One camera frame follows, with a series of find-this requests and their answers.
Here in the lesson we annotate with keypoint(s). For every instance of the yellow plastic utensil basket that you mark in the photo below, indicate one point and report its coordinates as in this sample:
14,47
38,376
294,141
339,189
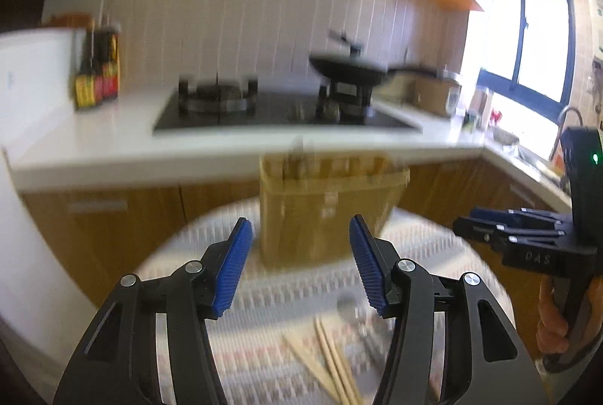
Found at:
311,216

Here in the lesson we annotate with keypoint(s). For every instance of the red label sauce bottle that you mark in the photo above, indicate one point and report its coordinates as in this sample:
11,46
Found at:
110,75

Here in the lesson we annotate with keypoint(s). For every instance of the wooden base cabinets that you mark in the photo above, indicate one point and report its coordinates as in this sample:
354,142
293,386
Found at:
141,216

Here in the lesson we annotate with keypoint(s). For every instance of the brown wooden board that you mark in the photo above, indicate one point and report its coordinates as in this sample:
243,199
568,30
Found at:
70,19

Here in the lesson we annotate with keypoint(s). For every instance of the white kitchen countertop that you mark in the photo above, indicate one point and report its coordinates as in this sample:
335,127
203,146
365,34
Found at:
108,136

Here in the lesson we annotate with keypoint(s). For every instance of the wooden chopstick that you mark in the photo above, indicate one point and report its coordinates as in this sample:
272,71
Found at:
329,353
346,379

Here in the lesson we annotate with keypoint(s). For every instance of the dark framed window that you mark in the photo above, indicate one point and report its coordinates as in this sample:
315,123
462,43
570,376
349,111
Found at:
523,42

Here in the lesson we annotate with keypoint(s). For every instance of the black wok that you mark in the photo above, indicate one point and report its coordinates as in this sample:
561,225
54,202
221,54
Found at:
353,70

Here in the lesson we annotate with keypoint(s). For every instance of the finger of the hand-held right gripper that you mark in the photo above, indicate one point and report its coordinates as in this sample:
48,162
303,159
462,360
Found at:
485,215
476,231

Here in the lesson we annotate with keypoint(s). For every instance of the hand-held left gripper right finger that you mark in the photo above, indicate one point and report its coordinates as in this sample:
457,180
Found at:
370,268

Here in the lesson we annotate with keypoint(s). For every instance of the metal spoon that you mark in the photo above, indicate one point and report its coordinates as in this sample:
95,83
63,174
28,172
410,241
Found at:
362,329

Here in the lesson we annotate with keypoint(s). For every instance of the person's right hand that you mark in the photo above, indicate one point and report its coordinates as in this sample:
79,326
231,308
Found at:
551,325

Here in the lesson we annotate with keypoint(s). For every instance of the beige rice cooker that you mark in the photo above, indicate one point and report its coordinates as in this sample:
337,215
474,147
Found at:
433,96

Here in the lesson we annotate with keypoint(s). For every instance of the black gas stove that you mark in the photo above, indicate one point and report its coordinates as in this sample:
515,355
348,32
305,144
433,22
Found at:
278,115

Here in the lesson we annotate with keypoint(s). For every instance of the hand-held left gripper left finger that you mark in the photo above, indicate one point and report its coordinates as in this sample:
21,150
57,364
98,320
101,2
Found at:
233,273

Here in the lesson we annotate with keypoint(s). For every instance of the wooden chopsticks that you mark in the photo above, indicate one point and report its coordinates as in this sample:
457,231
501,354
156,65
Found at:
308,360

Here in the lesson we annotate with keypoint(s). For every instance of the metal faucet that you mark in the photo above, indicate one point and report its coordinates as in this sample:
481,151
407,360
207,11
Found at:
567,115

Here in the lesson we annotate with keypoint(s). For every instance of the yellow label sauce bottle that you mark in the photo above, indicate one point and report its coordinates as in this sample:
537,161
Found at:
88,79

